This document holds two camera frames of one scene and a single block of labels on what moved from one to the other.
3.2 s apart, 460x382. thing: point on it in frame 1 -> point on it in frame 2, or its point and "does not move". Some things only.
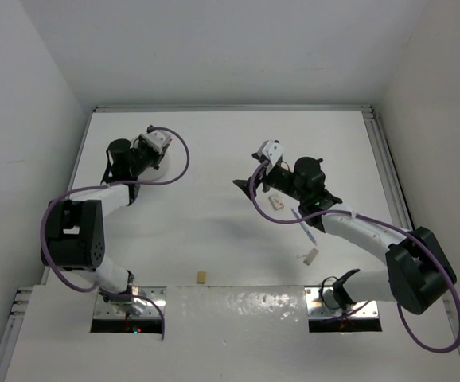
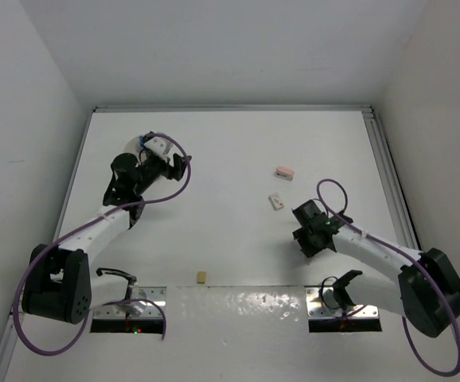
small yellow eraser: x=202 y=277 does not move
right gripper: x=245 y=185 -> x=299 y=235
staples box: x=276 y=202 does not move
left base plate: x=141 y=309 does not move
